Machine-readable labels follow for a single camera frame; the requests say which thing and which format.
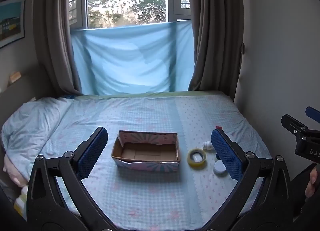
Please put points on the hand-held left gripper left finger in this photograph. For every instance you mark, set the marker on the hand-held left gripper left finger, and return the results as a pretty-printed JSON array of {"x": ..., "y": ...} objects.
[{"x": 92, "y": 154}]

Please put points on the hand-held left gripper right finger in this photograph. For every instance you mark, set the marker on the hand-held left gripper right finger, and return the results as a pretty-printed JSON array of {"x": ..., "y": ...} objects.
[{"x": 226, "y": 154}]

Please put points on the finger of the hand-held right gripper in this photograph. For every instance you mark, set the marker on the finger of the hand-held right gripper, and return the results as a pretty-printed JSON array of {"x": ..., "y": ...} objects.
[
  {"x": 312, "y": 113},
  {"x": 291, "y": 124}
]

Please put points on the round tin with black lid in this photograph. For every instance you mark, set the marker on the round tin with black lid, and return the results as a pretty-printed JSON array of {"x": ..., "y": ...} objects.
[{"x": 217, "y": 157}]

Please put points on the green jar with white lid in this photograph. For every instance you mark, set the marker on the green jar with white lid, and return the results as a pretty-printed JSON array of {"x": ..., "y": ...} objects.
[{"x": 220, "y": 168}]

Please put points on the small white and red bottle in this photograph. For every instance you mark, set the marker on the small white and red bottle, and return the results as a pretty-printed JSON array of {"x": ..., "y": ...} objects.
[{"x": 207, "y": 145}]

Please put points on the white earbuds case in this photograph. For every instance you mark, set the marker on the white earbuds case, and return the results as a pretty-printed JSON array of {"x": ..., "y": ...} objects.
[{"x": 197, "y": 158}]

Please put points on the clear packing tape roll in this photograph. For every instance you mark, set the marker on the clear packing tape roll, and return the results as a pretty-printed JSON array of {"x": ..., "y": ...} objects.
[{"x": 190, "y": 159}]

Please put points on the cardboard box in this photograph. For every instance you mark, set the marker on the cardboard box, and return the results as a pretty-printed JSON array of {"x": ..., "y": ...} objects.
[{"x": 146, "y": 154}]

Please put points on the person's right hand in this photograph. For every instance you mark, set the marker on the person's right hand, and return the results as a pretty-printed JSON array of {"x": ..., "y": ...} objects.
[{"x": 313, "y": 181}]

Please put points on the person's dark clothing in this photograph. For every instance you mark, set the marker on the person's dark clothing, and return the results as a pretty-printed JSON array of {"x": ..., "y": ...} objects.
[{"x": 298, "y": 193}]

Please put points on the light blue pillow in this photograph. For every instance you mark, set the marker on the light blue pillow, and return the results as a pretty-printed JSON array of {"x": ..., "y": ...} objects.
[{"x": 32, "y": 126}]

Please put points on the pink pillow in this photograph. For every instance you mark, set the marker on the pink pillow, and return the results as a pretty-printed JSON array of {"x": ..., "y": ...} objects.
[{"x": 13, "y": 171}]

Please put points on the yellow and white packets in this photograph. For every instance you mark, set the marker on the yellow and white packets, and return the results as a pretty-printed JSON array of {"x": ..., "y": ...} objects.
[{"x": 21, "y": 198}]

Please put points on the curtain tieback hook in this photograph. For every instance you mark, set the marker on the curtain tieback hook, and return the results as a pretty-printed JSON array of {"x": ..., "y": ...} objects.
[{"x": 242, "y": 48}]

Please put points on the grey headboard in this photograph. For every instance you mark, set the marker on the grey headboard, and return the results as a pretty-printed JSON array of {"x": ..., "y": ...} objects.
[{"x": 27, "y": 86}]

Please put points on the light blue hanging cloth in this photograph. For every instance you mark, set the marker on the light blue hanging cloth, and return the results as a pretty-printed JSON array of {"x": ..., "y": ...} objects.
[{"x": 130, "y": 61}]

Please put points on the small tan box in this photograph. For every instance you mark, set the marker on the small tan box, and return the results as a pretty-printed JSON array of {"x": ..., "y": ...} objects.
[{"x": 13, "y": 77}]

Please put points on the brown curtain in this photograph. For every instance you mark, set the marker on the brown curtain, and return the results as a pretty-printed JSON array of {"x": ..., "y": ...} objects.
[
  {"x": 215, "y": 33},
  {"x": 57, "y": 33}
]

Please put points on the framed wall poster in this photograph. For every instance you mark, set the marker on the framed wall poster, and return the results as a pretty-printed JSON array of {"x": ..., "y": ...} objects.
[{"x": 11, "y": 21}]

